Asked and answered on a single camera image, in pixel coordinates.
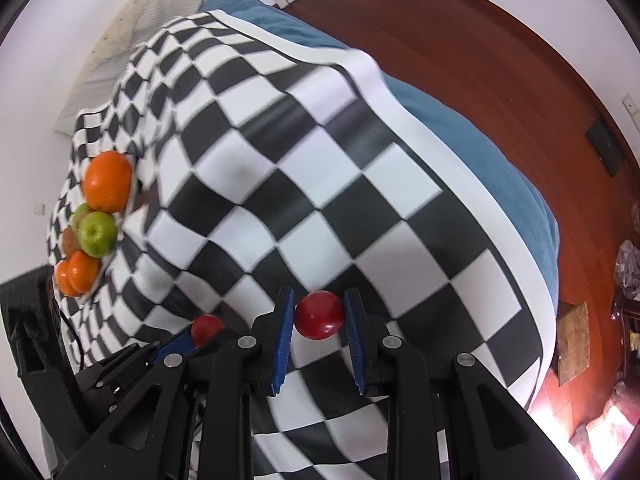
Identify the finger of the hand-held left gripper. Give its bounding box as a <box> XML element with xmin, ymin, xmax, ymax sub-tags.
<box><xmin>80</xmin><ymin>330</ymin><xmax>198</xmax><ymax>398</ymax></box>

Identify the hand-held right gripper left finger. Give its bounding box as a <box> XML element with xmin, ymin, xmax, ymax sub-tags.
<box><xmin>50</xmin><ymin>286</ymin><xmax>296</xmax><ymax>480</ymax></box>

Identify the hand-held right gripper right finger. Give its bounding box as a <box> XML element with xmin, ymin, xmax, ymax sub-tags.
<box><xmin>344</xmin><ymin>287</ymin><xmax>583</xmax><ymax>480</ymax></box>

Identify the red cherry tomato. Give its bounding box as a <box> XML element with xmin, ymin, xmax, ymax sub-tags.
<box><xmin>294</xmin><ymin>290</ymin><xmax>346</xmax><ymax>340</ymax></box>
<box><xmin>191</xmin><ymin>314</ymin><xmax>227</xmax><ymax>348</ymax></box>

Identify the small orange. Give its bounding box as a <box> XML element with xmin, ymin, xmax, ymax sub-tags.
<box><xmin>67</xmin><ymin>251</ymin><xmax>102</xmax><ymax>295</ymax></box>
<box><xmin>54</xmin><ymin>260</ymin><xmax>76</xmax><ymax>297</ymax></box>

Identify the brown apple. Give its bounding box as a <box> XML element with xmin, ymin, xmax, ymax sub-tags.
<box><xmin>60</xmin><ymin>227</ymin><xmax>83</xmax><ymax>256</ymax></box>

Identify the green apple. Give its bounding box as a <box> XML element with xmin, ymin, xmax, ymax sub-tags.
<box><xmin>80</xmin><ymin>211</ymin><xmax>119</xmax><ymax>257</ymax></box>
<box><xmin>69</xmin><ymin>203</ymin><xmax>93</xmax><ymax>231</ymax></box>

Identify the oval floral plate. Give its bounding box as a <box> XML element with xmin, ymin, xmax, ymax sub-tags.
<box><xmin>50</xmin><ymin>152</ymin><xmax>146</xmax><ymax>306</ymax></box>

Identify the large orange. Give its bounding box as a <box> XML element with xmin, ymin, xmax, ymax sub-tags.
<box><xmin>81</xmin><ymin>151</ymin><xmax>133</xmax><ymax>213</ymax></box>

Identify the black white checkered cloth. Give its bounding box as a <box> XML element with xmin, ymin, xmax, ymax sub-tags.
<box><xmin>45</xmin><ymin>10</ymin><xmax>558</xmax><ymax>480</ymax></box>

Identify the wooden block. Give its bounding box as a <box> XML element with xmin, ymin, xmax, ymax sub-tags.
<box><xmin>556</xmin><ymin>301</ymin><xmax>592</xmax><ymax>387</ymax></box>

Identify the blue bedsheet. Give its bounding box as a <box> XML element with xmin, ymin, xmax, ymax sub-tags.
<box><xmin>202</xmin><ymin>0</ymin><xmax>561</xmax><ymax>321</ymax></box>

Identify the clear plastic bag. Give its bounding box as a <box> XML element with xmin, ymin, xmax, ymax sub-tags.
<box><xmin>612</xmin><ymin>240</ymin><xmax>640</xmax><ymax>301</ymax></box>

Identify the black flat floor device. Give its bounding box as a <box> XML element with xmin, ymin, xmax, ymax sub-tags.
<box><xmin>586</xmin><ymin>117</ymin><xmax>626</xmax><ymax>177</ymax></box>

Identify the white pillow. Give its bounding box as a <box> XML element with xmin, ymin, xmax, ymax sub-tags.
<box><xmin>55</xmin><ymin>0</ymin><xmax>236</xmax><ymax>133</ymax></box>

